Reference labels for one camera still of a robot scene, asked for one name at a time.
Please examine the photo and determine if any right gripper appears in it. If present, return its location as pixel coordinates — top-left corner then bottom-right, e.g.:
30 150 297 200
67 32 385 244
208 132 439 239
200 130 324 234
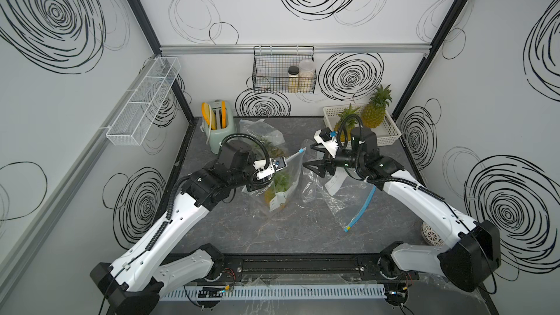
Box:
302 141 363 178

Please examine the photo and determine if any zip-top bag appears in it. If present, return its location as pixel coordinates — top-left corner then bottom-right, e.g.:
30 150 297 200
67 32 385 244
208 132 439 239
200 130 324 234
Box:
300 139 330 204
324 168 376 232
242 147 306 217
239 120 287 158

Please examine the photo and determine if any pineapple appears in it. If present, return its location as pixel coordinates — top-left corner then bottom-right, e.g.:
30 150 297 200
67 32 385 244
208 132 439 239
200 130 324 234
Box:
335 104 360 142
361 85 392 128

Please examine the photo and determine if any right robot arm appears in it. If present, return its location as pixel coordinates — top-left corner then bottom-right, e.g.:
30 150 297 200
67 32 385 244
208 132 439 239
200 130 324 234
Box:
303 115 502 292

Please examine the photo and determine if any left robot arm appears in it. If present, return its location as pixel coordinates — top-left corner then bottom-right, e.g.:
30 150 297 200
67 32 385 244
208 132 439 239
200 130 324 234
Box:
90 134 286 314

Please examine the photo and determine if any mint green toaster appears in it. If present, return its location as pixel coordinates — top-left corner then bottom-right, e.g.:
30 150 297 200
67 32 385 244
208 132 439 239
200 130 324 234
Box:
201 100 236 155

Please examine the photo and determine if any orange toast slice right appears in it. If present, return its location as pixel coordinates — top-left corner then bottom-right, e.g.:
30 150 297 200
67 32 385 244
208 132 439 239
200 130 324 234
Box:
220 101 228 129

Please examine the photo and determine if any white plastic basket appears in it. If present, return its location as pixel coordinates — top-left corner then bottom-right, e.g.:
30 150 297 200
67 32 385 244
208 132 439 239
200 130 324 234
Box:
323 104 402 147

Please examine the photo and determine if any yellow toast slice left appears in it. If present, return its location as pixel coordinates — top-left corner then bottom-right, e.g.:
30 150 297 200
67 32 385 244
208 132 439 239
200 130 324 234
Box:
201 102 217 131

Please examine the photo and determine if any black lid spice jar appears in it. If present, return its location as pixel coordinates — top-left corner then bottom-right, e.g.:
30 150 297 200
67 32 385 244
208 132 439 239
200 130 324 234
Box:
288 66 300 93

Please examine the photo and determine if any white lid jar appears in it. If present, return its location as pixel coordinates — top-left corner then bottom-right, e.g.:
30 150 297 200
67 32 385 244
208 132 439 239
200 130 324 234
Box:
297 59 316 93

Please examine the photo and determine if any white woven ball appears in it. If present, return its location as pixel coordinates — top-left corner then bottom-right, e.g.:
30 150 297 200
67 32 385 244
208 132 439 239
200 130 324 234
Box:
421 222 443 246

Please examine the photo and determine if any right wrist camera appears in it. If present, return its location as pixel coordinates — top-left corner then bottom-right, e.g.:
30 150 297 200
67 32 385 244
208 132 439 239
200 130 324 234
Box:
314 128 338 158

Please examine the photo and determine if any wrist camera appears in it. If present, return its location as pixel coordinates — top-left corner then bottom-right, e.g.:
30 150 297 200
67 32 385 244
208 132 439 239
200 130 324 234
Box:
314 128 338 158
253 157 287 180

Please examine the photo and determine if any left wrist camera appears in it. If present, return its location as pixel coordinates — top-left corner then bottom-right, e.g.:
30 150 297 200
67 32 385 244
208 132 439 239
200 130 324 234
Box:
253 157 287 180

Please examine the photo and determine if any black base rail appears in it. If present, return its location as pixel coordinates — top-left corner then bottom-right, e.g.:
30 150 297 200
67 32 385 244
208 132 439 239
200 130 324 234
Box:
207 253 419 283

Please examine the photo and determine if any black wire basket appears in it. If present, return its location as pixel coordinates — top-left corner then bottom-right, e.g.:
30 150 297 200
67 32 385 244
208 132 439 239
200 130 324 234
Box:
252 45 317 93

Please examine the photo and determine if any white wire shelf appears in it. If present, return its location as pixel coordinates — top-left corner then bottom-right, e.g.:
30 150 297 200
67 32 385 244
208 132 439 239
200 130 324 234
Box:
106 56 181 146

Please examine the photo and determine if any grey cable duct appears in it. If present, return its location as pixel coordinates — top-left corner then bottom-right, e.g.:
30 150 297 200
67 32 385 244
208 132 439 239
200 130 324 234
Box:
162 284 386 303

